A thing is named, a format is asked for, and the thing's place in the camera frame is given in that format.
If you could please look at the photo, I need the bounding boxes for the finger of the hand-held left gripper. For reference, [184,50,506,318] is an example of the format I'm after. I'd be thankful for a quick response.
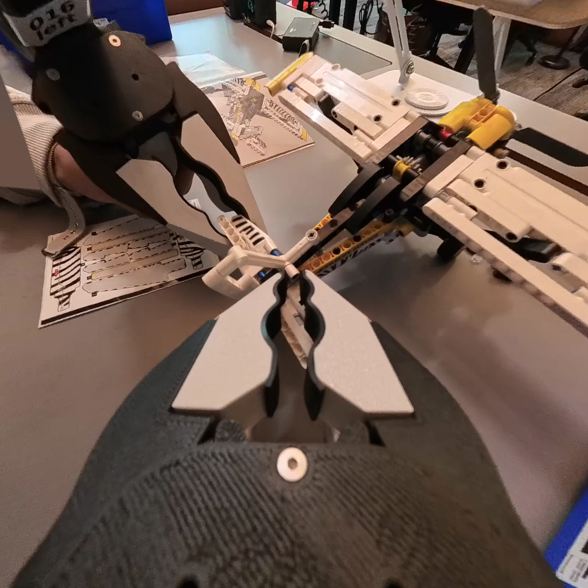
[169,62,269,236]
[115,157,231,253]

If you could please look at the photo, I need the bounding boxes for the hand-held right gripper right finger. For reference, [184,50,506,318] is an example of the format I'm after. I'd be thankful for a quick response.
[296,270,415,432]

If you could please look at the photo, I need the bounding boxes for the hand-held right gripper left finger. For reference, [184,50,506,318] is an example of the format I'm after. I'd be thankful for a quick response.
[170,271,284,418]

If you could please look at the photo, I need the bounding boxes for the white yellow lego plane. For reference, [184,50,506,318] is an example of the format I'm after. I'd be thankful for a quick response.
[201,7,588,368]

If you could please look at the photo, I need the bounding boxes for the person's left forearm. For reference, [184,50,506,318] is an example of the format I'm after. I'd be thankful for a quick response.
[0,86,65,205]

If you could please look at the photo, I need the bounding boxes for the lego instruction booklet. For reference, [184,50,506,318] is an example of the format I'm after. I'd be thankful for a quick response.
[202,71,316,168]

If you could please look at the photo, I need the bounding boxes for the person's left hand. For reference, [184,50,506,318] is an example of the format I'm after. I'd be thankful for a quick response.
[48,137,121,205]

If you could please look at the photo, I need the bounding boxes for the plain blue storage bin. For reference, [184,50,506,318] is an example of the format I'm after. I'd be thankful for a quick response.
[89,0,172,46]

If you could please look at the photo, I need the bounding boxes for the zebra striped sticker sheet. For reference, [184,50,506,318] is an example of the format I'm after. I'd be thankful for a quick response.
[38,213,221,329]

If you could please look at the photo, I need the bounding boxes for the black electronic device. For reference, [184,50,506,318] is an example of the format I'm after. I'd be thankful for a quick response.
[224,0,277,22]

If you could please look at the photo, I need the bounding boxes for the black power adapter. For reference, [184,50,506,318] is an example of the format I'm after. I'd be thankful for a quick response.
[281,17,321,52]

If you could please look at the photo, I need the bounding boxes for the silver laptop stand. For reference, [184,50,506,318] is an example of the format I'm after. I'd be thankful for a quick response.
[367,0,511,120]

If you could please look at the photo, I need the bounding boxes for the grey perforated wrist strap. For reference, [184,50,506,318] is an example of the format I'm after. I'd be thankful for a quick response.
[42,184,89,256]

